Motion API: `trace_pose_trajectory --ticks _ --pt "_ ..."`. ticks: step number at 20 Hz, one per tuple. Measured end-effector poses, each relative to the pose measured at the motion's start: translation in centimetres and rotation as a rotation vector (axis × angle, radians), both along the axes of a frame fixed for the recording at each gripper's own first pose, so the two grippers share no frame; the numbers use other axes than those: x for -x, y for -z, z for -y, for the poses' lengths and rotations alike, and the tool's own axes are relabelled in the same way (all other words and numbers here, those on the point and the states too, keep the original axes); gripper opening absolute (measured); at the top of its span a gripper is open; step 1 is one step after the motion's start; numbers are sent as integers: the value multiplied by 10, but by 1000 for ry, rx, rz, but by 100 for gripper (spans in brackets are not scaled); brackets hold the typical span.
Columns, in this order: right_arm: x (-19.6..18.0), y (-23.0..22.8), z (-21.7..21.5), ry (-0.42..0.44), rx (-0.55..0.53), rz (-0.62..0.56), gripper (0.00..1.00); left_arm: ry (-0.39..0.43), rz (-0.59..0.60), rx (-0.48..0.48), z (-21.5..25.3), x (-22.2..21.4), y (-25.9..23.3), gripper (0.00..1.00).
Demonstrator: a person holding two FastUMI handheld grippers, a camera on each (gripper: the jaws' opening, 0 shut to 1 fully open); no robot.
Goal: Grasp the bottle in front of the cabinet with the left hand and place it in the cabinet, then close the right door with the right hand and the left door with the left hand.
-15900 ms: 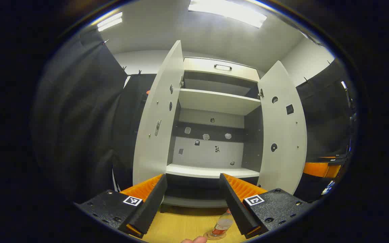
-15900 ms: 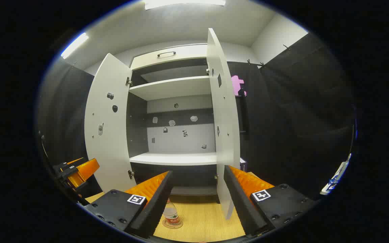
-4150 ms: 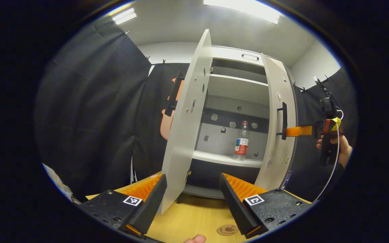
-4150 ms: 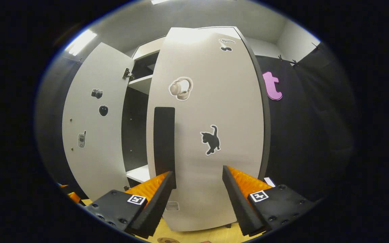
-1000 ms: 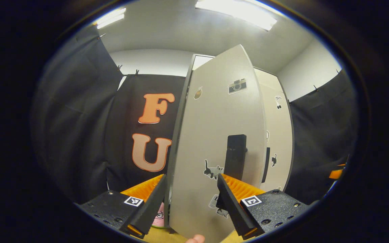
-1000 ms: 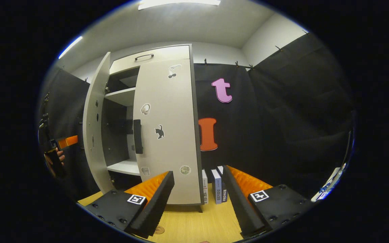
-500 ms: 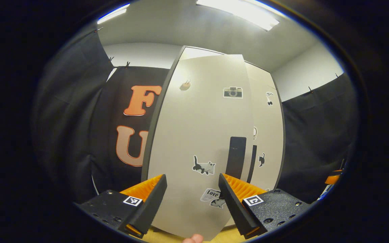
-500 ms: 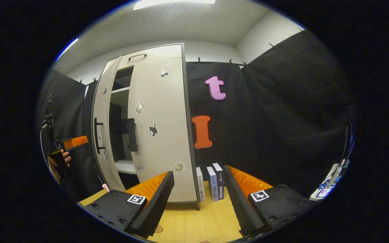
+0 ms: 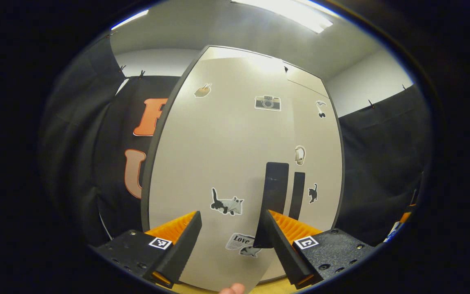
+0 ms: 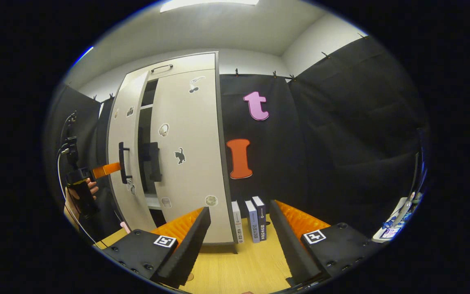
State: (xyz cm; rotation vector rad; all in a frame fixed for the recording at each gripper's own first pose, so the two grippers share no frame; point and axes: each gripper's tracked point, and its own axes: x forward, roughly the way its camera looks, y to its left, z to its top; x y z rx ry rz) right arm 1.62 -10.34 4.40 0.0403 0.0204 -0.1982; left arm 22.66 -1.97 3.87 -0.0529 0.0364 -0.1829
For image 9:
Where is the white cabinet door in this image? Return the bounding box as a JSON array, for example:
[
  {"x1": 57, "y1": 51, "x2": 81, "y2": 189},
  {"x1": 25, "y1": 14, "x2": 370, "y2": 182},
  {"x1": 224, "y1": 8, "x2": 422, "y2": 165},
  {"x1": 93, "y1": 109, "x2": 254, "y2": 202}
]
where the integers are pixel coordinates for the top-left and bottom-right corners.
[
  {"x1": 287, "y1": 81, "x2": 345, "y2": 282},
  {"x1": 140, "y1": 45, "x2": 297, "y2": 294}
]

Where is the black cabinet door handle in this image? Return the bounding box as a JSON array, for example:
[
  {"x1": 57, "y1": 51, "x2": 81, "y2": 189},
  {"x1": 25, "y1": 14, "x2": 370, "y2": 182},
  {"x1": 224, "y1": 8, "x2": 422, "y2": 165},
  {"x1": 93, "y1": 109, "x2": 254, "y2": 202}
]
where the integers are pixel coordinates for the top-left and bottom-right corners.
[
  {"x1": 253, "y1": 162, "x2": 290, "y2": 249},
  {"x1": 288, "y1": 171, "x2": 306, "y2": 221}
]

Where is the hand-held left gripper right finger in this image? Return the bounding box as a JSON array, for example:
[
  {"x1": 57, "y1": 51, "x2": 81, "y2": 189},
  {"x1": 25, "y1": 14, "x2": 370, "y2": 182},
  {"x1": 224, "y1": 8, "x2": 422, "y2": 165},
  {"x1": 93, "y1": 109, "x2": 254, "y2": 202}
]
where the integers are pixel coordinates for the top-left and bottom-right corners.
[{"x1": 263, "y1": 209, "x2": 376, "y2": 290}]

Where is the black backdrop cloth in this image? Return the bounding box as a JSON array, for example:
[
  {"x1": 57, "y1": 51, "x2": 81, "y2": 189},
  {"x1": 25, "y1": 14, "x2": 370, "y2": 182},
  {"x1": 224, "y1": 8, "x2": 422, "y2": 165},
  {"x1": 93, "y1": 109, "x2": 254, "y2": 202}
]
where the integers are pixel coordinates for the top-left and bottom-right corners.
[{"x1": 39, "y1": 37, "x2": 433, "y2": 247}]

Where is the wide ceiling light panel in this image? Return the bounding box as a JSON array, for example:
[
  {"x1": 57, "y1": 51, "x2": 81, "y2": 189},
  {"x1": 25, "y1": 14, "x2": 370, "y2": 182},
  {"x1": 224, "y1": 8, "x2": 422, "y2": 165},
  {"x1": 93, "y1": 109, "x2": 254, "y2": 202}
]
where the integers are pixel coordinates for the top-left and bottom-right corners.
[{"x1": 231, "y1": 0, "x2": 333, "y2": 34}]

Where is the narrow ceiling light strip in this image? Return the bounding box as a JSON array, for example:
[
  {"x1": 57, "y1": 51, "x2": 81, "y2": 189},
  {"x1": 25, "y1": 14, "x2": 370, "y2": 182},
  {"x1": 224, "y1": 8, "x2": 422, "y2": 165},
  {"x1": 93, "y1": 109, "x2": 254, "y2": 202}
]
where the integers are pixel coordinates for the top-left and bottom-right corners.
[{"x1": 111, "y1": 9, "x2": 150, "y2": 31}]

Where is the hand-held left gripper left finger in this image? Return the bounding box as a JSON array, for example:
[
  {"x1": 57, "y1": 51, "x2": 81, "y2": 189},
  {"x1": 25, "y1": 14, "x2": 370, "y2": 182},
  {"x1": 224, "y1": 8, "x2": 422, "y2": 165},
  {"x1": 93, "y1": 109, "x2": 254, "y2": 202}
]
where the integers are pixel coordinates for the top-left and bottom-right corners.
[{"x1": 89, "y1": 210, "x2": 203, "y2": 288}]

